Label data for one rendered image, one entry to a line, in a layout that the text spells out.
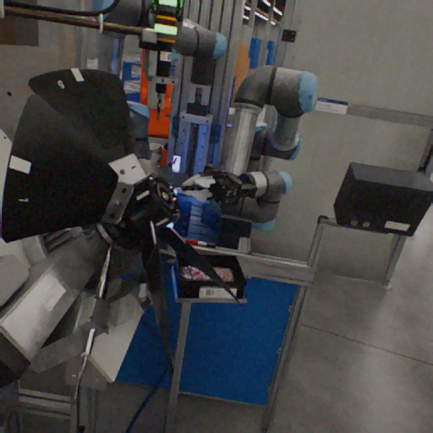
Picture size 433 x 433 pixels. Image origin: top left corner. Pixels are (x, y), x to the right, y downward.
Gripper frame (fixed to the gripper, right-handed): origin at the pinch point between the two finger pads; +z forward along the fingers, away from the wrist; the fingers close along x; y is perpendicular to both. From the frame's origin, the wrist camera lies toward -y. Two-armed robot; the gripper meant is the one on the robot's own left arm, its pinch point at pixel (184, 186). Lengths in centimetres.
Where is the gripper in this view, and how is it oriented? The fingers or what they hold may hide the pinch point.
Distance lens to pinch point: 105.9
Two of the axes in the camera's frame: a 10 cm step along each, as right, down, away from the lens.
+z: -8.3, 1.0, -5.4
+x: -2.0, 8.6, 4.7
